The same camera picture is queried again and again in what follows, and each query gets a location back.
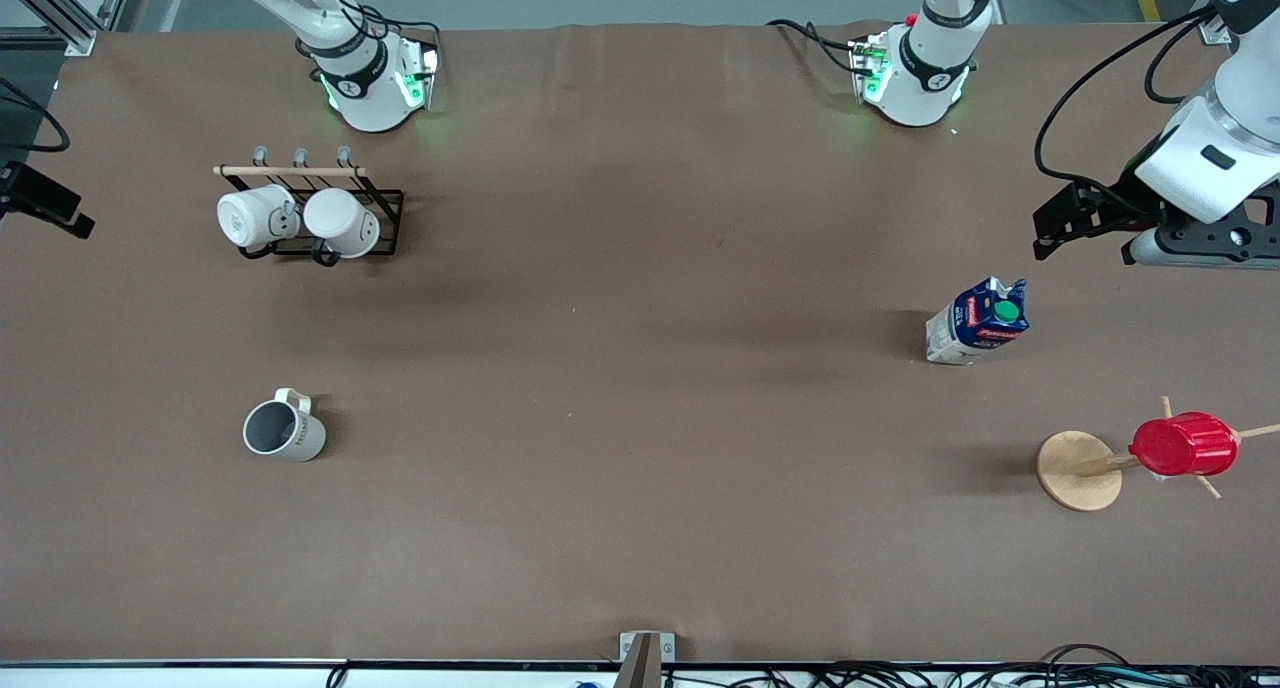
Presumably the blue white milk carton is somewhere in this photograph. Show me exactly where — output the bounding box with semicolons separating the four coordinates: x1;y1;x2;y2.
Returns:
925;276;1031;366

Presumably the beige mug with grey inside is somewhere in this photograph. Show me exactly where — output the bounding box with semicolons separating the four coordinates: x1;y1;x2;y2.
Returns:
243;388;327;463

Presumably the red plastic cup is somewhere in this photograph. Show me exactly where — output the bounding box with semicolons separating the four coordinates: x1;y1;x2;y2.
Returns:
1130;412;1239;477

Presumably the white mug with face print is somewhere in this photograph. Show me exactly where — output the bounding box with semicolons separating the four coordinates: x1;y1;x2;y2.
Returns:
217;184;301;260

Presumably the wooden mug tree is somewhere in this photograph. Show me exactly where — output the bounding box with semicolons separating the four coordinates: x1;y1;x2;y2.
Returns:
1037;396;1280;512

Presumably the plain white mug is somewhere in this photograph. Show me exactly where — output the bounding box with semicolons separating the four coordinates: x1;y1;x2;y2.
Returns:
303;188;382;267

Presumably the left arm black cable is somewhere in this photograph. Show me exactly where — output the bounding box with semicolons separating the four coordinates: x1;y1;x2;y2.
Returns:
1034;6;1223;211

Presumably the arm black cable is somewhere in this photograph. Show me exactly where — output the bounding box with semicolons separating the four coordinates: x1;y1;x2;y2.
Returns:
1034;6;1223;211
0;76;72;155

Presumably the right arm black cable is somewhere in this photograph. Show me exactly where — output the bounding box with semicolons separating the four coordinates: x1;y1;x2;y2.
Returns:
0;76;72;155

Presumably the black left camera mount plate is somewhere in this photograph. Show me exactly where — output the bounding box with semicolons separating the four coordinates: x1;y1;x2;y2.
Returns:
1160;190;1280;264

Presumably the aluminium frame profile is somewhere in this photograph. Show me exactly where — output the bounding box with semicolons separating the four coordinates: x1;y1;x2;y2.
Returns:
0;0;136;57

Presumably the black wire mug rack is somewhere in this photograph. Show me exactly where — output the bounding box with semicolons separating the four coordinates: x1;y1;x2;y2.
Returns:
213;146;406;267

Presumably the left base black cable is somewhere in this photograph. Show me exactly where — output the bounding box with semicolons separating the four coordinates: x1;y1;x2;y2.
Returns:
767;18;867;75

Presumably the base black cable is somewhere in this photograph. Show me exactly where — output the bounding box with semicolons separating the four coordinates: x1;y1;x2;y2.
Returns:
767;18;867;75
303;0;443;71

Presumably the right base black cable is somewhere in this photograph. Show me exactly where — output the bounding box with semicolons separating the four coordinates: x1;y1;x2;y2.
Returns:
303;0;443;71

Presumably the black cable tangle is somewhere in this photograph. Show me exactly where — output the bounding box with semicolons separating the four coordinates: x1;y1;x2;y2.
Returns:
800;645;1280;688

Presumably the white table edge rail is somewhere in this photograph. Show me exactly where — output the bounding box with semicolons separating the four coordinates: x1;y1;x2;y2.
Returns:
0;662;1280;688

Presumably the metal camera bracket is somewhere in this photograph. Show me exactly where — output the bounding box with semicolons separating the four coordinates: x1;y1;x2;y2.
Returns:
619;631;676;688

